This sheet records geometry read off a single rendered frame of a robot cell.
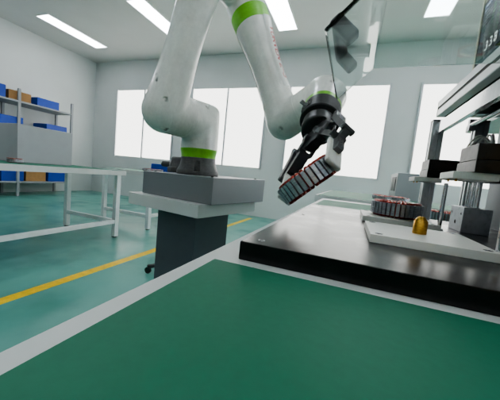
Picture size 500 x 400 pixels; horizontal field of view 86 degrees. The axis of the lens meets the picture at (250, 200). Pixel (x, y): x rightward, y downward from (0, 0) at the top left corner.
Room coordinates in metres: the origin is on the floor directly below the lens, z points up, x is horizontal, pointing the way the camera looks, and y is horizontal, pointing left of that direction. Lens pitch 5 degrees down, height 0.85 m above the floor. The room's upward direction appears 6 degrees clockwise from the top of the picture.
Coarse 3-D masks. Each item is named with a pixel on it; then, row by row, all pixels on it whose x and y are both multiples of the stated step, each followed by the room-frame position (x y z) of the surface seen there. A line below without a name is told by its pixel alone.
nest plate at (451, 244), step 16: (368, 224) 0.46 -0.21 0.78; (384, 224) 0.48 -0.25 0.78; (384, 240) 0.36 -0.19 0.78; (400, 240) 0.35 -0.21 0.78; (416, 240) 0.35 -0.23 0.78; (432, 240) 0.36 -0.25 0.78; (448, 240) 0.37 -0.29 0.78; (464, 240) 0.39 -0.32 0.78; (464, 256) 0.33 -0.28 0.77; (480, 256) 0.32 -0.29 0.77; (496, 256) 0.32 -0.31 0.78
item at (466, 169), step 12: (480, 144) 0.37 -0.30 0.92; (492, 144) 0.36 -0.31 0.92; (468, 156) 0.39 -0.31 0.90; (480, 156) 0.37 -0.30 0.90; (492, 156) 0.36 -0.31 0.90; (456, 168) 0.43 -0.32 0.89; (468, 168) 0.38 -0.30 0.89; (480, 168) 0.36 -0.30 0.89; (492, 168) 0.36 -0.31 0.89; (468, 180) 0.40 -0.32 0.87; (480, 180) 0.37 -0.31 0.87; (492, 180) 0.36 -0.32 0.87
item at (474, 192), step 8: (432, 160) 0.59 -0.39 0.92; (440, 160) 0.59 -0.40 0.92; (448, 160) 0.58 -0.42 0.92; (424, 168) 0.63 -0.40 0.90; (432, 168) 0.59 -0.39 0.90; (440, 168) 0.59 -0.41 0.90; (448, 168) 0.58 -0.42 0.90; (416, 176) 0.60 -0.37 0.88; (424, 176) 0.61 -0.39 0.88; (432, 176) 0.59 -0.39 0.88; (472, 184) 0.59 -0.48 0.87; (480, 184) 0.56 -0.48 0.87; (472, 192) 0.59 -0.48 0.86; (480, 192) 0.56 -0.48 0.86; (472, 200) 0.58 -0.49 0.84
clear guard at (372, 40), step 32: (384, 0) 0.32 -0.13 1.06; (416, 0) 0.32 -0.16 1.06; (448, 0) 0.32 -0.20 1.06; (480, 0) 0.31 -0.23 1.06; (352, 32) 0.34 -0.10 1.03; (384, 32) 0.39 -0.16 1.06; (416, 32) 0.38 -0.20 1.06; (448, 32) 0.37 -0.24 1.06; (480, 32) 0.37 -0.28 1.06; (352, 64) 0.42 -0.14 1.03; (384, 64) 0.49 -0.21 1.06; (416, 64) 0.47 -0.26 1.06; (448, 64) 0.46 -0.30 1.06
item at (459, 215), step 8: (456, 208) 0.60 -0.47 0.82; (464, 208) 0.56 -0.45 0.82; (472, 208) 0.56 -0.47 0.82; (480, 208) 0.60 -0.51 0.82; (456, 216) 0.59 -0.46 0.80; (464, 216) 0.56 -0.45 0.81; (472, 216) 0.56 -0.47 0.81; (480, 216) 0.55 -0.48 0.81; (488, 216) 0.55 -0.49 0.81; (448, 224) 0.63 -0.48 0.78; (456, 224) 0.59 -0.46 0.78; (464, 224) 0.56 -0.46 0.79; (472, 224) 0.56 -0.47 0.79; (480, 224) 0.55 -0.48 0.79; (488, 224) 0.55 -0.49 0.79; (464, 232) 0.56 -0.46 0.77; (472, 232) 0.55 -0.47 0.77; (480, 232) 0.55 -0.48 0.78; (488, 232) 0.55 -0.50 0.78
